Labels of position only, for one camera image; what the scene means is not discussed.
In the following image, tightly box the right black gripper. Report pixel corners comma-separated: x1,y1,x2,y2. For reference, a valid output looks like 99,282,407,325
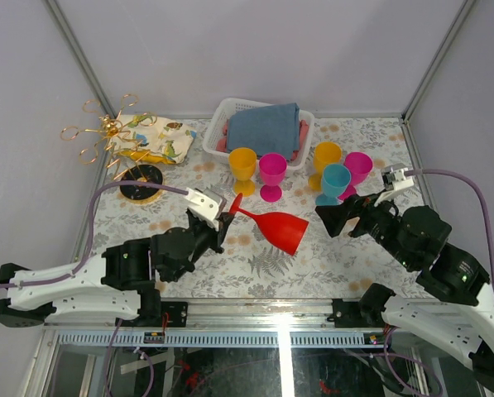
313,186,415,267

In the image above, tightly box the red plastic wine glass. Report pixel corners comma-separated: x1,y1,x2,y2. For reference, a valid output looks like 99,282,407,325
229,194,309,256

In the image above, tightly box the magenta plastic goblet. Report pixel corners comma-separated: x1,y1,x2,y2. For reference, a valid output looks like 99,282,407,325
259,153,287,203
338,151,373,201

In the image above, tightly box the gold wine glass rack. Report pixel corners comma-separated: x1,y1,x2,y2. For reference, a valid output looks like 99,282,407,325
60,93,164,203

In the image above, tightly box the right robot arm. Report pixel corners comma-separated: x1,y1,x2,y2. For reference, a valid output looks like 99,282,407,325
315,194,494,393

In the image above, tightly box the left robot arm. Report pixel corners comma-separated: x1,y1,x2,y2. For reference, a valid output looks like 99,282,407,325
0,212,234,328

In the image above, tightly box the blue plastic goblet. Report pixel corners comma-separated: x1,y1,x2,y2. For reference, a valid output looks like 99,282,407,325
315,164,352,206

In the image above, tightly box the left yellow plastic goblet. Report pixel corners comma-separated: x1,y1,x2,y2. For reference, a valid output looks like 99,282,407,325
228,147,257,197

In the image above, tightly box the yellow plastic goblet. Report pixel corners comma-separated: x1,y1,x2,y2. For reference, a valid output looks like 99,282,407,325
228,147,257,197
308,141,343,191

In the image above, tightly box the right yellow plastic goblet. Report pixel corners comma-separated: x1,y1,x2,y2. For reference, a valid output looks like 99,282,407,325
308,141,343,191

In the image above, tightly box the dinosaur print cloth bag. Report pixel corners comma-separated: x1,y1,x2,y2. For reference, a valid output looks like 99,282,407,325
109,113,197,165

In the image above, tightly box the blue folded cloth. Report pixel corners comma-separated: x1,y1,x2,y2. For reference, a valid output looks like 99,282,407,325
226,103,300,160

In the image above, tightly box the white plastic basket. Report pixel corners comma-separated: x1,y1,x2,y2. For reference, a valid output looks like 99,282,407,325
202,98,315,174

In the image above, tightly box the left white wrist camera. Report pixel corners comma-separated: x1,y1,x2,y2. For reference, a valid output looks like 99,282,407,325
185,188,227,232

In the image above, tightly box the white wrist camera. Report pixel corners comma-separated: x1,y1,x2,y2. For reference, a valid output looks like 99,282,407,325
374,164,415,207
185,188,227,232

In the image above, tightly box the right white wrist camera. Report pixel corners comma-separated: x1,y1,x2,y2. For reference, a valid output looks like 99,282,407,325
374,164,415,207

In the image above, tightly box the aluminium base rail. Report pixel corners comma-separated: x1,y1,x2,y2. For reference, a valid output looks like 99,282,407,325
41,299,384,349

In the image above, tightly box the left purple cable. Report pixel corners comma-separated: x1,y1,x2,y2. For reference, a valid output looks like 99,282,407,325
0,180,189,323

